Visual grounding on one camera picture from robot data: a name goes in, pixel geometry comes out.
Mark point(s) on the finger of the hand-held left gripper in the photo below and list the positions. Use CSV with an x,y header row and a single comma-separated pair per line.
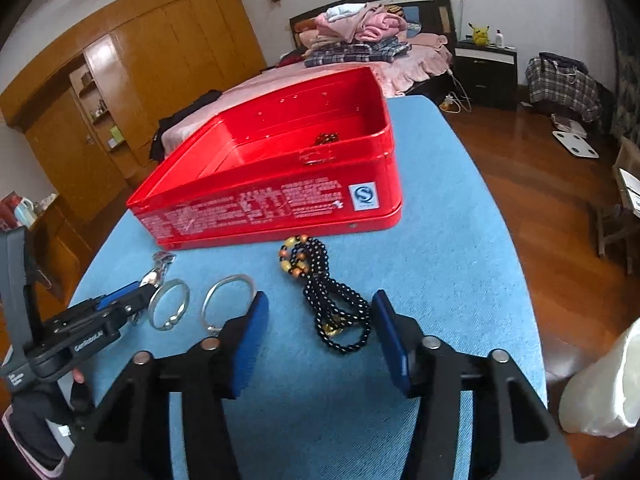
x,y
100,317
117,292

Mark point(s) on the white bathroom scale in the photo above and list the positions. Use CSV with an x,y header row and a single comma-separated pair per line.
x,y
575,144

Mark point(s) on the small wooden stool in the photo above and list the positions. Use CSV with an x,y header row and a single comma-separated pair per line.
x,y
630,155

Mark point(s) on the dark floral curtain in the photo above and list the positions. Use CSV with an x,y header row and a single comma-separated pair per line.
x,y
625,85

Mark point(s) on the black nightstand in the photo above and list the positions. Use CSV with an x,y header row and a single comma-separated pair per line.
x,y
485,80

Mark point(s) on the white booklet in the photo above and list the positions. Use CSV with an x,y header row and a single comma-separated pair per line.
x,y
631,187

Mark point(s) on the yellow plush toy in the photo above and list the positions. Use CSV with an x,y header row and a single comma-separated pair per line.
x,y
479,35

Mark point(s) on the person's left hand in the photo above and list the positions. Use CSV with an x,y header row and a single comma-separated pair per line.
x,y
45,420

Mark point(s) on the bed with pink bedspread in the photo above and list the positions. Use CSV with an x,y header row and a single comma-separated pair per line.
x,y
270,80

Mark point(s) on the white garment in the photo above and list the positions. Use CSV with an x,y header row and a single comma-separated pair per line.
x,y
345,11

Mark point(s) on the red tin box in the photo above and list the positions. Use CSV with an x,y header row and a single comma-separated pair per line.
x,y
250,210

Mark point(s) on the black garment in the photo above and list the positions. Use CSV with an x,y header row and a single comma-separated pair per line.
x,y
190,110

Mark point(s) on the blue tablecloth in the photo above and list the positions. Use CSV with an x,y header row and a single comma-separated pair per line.
x,y
450,260

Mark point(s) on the white lotion bottle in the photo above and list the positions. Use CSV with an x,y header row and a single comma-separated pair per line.
x,y
499,40

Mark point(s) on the pink pillow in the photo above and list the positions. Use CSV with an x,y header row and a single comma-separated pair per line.
x,y
307,39

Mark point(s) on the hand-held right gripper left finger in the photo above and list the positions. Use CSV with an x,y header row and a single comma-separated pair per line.
x,y
245,345

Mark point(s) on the wooden desk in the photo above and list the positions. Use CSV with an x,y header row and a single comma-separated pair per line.
x,y
55,255

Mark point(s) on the plaid folded blanket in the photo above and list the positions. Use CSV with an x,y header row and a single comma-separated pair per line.
x,y
350,52

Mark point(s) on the wooden wardrobe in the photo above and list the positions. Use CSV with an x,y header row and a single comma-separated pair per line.
x,y
165,50

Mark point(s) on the silver bangle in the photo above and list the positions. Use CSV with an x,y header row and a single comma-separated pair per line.
x,y
169,325

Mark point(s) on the plaid bag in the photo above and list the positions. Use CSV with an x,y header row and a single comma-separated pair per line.
x,y
565,90

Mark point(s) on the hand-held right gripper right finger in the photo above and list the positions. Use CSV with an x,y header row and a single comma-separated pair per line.
x,y
395,345

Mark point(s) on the pile of pink clothes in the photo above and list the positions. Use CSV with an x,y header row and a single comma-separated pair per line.
x,y
375,22

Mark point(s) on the blue white kettle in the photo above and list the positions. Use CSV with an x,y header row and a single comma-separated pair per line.
x,y
25,212

